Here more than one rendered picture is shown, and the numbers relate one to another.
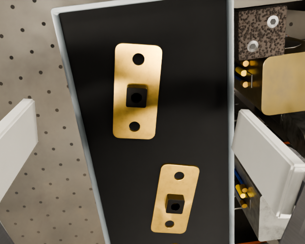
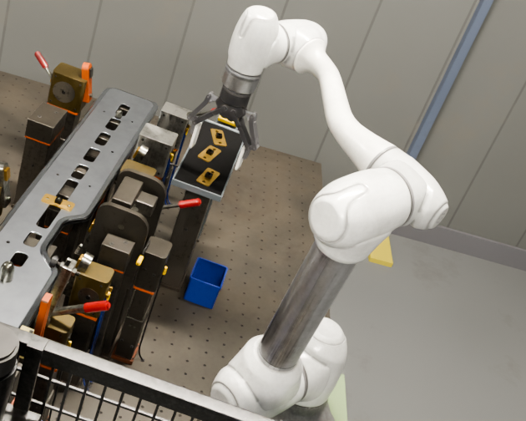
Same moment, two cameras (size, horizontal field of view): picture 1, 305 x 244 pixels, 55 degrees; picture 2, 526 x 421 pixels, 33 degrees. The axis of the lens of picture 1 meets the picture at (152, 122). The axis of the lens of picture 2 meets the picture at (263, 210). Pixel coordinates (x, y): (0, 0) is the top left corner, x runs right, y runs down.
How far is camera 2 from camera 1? 2.17 m
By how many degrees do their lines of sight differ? 34
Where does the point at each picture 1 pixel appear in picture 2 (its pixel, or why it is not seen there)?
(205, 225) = (202, 144)
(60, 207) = (276, 246)
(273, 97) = (150, 171)
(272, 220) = (169, 137)
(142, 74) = (204, 178)
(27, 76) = (253, 317)
